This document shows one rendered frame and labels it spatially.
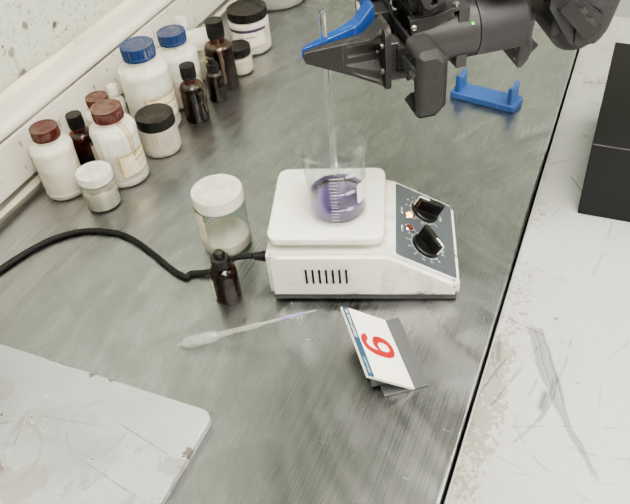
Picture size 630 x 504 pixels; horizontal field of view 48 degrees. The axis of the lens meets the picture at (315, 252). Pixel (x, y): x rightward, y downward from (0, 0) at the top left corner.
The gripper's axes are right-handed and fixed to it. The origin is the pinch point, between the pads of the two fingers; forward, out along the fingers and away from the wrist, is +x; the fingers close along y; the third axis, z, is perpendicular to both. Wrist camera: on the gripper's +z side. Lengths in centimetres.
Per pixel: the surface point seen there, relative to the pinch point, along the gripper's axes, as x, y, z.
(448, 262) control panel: -8.5, 7.3, -22.6
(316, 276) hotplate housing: 5.4, 5.4, -22.1
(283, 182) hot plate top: 6.1, -5.3, -17.4
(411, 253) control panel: -4.5, 6.9, -20.4
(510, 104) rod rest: -29.4, -22.0, -24.9
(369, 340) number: 2.3, 14.4, -23.3
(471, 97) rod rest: -25.3, -26.1, -25.1
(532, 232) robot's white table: -20.9, 2.4, -26.0
